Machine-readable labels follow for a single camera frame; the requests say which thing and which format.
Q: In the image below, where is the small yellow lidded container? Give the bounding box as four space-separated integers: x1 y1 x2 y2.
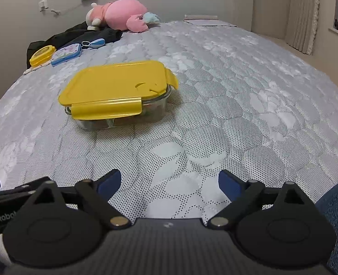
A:
29 45 56 67

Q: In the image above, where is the white lace doily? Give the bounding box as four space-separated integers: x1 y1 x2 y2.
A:
23 63 45 75

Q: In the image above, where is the blue floral tin box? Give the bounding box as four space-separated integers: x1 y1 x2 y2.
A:
51 43 82 67

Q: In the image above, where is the beige curtain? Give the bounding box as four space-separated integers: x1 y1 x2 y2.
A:
285 0 321 55

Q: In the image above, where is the pink plush toy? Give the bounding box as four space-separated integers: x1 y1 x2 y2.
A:
85 0 161 33

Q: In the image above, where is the thin wall cable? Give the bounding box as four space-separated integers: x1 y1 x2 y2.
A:
47 5 86 15

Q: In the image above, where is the clear glass food container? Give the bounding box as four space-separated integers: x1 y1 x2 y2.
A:
64 87 172 131

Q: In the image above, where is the person's right jeans leg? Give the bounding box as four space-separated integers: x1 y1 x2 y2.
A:
315 174 338 275

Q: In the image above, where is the blue key fob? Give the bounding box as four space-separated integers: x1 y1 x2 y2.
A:
81 38 106 49

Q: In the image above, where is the yellow container lid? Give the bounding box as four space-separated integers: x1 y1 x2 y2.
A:
58 60 178 120

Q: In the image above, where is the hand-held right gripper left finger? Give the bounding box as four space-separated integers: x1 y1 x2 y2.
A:
26 169 132 230

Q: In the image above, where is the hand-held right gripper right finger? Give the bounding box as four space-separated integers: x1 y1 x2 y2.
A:
207 169 319 230

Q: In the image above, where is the white paper envelope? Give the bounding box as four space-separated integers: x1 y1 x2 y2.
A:
184 14 238 27

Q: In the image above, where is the black clothing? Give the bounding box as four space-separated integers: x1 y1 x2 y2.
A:
27 21 123 69

